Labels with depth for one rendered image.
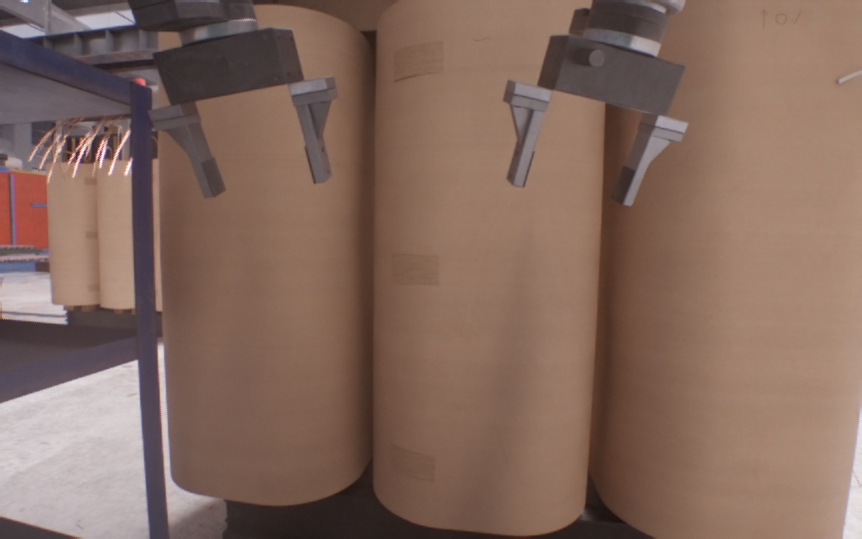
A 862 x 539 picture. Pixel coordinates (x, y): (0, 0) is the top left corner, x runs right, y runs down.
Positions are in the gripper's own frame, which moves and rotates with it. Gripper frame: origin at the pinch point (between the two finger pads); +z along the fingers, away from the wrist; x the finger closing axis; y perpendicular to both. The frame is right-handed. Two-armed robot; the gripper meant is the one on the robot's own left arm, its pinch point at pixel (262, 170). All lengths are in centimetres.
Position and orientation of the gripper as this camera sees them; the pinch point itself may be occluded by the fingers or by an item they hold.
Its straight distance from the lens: 51.5
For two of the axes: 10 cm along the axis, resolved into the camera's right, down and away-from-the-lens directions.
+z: 1.5, 8.8, 4.5
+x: -9.8, 0.9, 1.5
